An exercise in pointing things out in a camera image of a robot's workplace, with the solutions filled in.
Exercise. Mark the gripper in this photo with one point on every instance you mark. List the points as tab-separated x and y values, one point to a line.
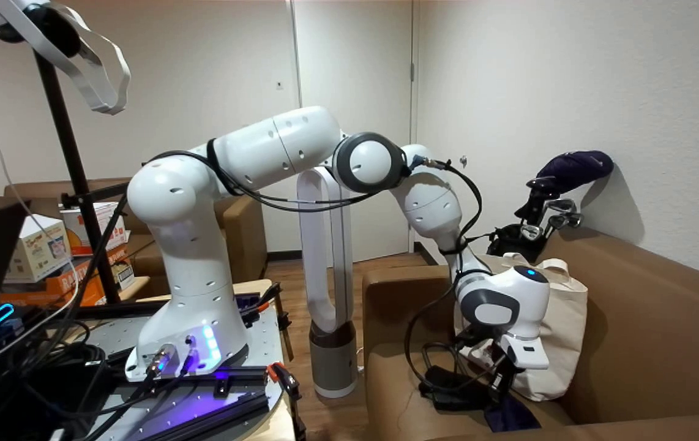
504	375

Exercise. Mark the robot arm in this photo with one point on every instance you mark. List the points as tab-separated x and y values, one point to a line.
190	245

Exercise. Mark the dark blue sock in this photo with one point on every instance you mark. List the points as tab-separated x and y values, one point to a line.
512	416

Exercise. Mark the cream tote bag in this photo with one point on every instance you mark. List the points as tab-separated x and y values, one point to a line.
564	331

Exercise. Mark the golf bag with clubs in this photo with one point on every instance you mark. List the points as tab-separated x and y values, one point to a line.
560	177

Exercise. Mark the white bladeless fan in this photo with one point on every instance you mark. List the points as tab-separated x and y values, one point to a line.
325	257

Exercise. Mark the orange and black clamp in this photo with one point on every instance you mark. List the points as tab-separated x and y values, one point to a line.
285	383

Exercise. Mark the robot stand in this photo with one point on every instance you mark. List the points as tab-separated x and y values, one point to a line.
245	343

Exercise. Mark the white door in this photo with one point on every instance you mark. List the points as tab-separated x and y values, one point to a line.
355	73

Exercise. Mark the white and orange box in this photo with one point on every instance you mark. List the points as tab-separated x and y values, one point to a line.
101	223

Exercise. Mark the orange cardboard box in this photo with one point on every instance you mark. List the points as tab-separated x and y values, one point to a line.
59	288

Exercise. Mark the white cardboard box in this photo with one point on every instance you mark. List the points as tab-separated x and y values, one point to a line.
37	251

